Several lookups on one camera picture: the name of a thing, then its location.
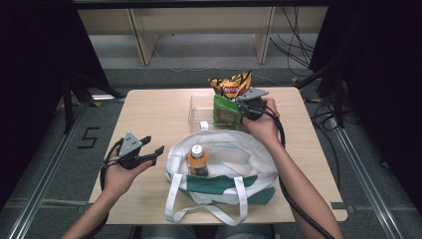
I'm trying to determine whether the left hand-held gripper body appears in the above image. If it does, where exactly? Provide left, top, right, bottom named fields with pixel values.
left=112, top=130, right=148, bottom=170

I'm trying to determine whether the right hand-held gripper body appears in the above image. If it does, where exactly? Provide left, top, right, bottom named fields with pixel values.
left=237, top=88, right=270, bottom=121

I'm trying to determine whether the green snack packet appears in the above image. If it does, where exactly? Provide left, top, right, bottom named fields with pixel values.
left=212, top=94, right=243, bottom=131

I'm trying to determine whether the yellow black chips bag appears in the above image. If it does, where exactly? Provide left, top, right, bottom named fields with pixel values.
left=208, top=71, right=253, bottom=100

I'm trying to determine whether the clear plastic box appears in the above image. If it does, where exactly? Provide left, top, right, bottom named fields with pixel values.
left=187, top=94, right=250, bottom=132

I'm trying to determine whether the white and green tote bag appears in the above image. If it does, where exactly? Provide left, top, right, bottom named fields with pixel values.
left=164, top=120, right=281, bottom=227

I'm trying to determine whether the person's right hand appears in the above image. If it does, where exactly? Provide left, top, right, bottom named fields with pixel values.
left=242, top=97, right=283, bottom=147

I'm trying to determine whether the person's left hand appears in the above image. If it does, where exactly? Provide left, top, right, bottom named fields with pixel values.
left=103, top=145, right=153, bottom=200

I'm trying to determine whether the orange juice bottle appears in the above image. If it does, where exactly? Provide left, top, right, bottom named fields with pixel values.
left=187, top=144, right=211, bottom=178

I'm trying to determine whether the black metal stand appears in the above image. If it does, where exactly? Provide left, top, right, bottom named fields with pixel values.
left=61, top=71, right=125, bottom=133
left=295, top=59, right=346, bottom=128

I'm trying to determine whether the beige wooden desk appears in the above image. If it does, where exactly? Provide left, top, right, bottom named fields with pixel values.
left=78, top=6, right=329, bottom=67

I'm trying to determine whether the black curtain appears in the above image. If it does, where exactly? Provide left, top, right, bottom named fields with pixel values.
left=0, top=0, right=112, bottom=203
left=308, top=0, right=422, bottom=215

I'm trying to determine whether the right hand-held gripper cable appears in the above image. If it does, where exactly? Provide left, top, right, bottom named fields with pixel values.
left=260, top=105, right=336, bottom=239

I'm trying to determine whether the hand-held gripper cable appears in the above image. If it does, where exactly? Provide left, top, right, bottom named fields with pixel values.
left=83, top=137, right=124, bottom=239
left=260, top=105, right=336, bottom=239

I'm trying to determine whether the left hand-held gripper cable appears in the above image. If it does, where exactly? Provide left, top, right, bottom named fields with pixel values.
left=83, top=137, right=124, bottom=239

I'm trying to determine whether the black floor cables bundle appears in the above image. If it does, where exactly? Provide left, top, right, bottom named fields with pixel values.
left=268, top=6, right=319, bottom=78

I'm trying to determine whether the aluminium floor rail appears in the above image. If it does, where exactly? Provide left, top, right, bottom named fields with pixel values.
left=6, top=99, right=94, bottom=239
left=331, top=122, right=406, bottom=239

